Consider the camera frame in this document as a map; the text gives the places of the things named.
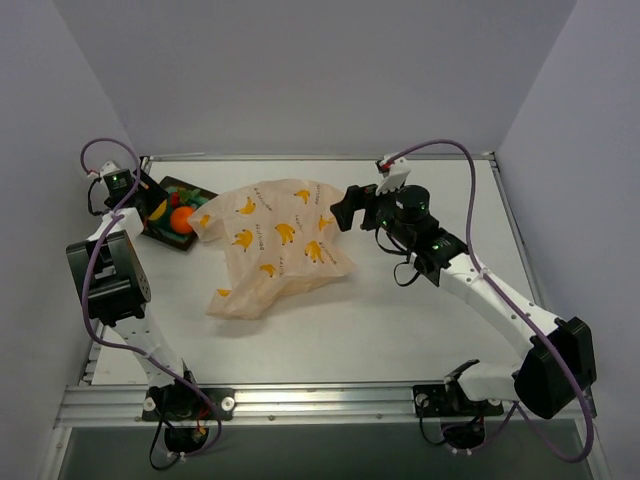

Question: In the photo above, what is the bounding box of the yellow orange fake mango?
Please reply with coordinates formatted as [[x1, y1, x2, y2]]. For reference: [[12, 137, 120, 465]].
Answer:
[[148, 200, 168, 222]]

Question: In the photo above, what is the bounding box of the fake strawberry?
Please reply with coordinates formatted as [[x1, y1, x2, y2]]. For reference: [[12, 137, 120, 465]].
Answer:
[[169, 188, 201, 208]]

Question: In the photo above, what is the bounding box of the orange fake fruit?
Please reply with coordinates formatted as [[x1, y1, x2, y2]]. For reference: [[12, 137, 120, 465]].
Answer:
[[169, 206, 195, 235]]

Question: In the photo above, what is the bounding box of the banana print plastic bag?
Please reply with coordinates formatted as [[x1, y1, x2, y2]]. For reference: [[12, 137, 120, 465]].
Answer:
[[188, 179, 355, 319]]

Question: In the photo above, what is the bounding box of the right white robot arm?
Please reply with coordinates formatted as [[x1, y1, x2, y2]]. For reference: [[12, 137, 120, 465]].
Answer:
[[330, 185, 597, 419]]

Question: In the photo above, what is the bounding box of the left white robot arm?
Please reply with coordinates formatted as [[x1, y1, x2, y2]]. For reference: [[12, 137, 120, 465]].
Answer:
[[66, 169, 202, 419]]

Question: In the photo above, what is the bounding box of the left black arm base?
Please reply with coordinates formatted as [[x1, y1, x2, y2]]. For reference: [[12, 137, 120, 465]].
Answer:
[[141, 385, 236, 455]]

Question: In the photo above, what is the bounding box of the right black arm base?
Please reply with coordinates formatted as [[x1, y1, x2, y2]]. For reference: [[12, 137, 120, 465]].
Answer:
[[412, 383, 504, 451]]

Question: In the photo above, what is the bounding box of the green square plate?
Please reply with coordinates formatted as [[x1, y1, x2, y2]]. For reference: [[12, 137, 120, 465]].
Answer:
[[143, 176, 218, 252]]

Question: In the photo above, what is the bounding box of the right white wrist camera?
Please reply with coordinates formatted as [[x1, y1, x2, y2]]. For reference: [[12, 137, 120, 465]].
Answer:
[[375, 156, 411, 196]]

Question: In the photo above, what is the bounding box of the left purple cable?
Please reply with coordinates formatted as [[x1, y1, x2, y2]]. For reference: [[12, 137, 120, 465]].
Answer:
[[79, 137, 224, 459]]

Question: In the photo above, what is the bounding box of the purple cable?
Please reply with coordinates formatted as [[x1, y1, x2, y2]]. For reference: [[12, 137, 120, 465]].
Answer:
[[384, 139, 596, 464], [79, 137, 224, 459]]

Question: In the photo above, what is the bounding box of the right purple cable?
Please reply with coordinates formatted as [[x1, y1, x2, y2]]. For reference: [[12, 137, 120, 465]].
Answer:
[[384, 139, 596, 464]]

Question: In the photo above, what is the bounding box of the aluminium front rail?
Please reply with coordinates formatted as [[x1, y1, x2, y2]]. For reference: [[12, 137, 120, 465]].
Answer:
[[54, 381, 416, 428]]

